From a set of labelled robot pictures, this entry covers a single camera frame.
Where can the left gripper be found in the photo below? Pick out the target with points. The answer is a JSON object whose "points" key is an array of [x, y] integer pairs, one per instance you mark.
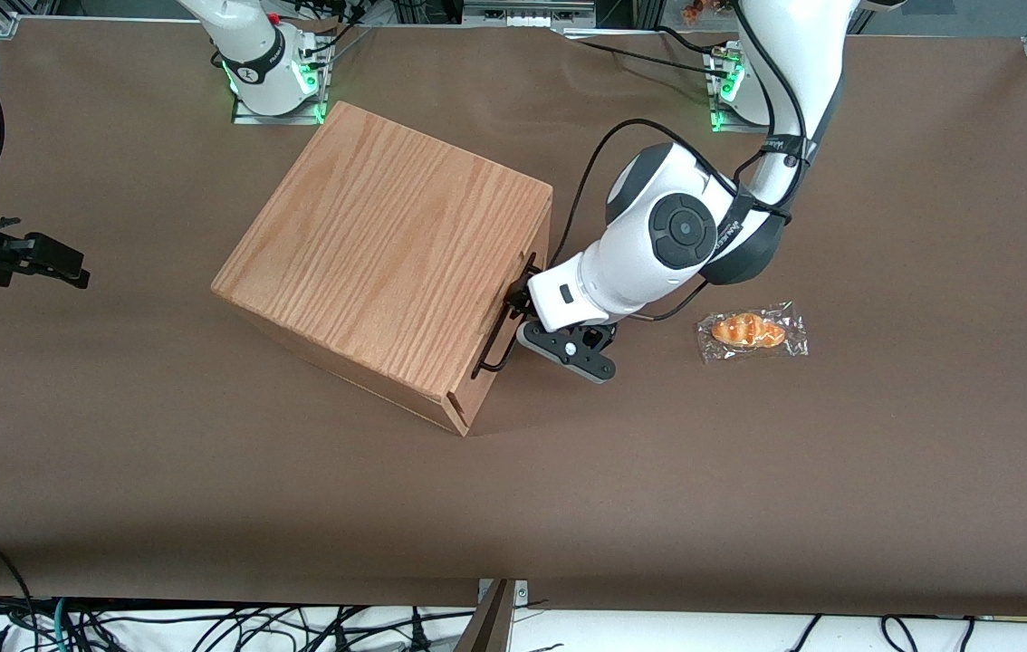
{"points": [[521, 297]]}

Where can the oak drawer front panel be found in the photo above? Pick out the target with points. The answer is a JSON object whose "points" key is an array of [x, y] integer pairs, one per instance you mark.
{"points": [[482, 403]]}

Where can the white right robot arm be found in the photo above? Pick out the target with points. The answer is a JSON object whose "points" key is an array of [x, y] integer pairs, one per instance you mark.
{"points": [[251, 45]]}

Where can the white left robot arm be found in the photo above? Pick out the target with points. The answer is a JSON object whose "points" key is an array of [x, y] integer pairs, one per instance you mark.
{"points": [[658, 263]]}

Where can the oak wood drawer cabinet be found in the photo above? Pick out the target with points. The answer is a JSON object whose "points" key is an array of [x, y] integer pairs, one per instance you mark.
{"points": [[387, 254]]}

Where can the bread roll in clear wrapper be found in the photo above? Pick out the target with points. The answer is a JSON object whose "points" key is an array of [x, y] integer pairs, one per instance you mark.
{"points": [[749, 330]]}

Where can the brown table cover sheet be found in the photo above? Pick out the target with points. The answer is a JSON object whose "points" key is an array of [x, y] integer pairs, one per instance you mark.
{"points": [[749, 498]]}

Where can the orange background object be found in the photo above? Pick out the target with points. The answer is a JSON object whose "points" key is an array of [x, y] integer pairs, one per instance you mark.
{"points": [[704, 9]]}

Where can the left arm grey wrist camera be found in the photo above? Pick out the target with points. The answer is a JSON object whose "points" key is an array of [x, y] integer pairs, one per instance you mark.
{"points": [[568, 351]]}

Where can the aluminium arm base plate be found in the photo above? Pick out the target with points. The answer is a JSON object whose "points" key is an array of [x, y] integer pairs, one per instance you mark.
{"points": [[713, 86], [278, 119]]}

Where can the aluminium profile post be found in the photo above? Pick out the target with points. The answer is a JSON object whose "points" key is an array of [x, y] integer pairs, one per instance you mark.
{"points": [[491, 625]]}

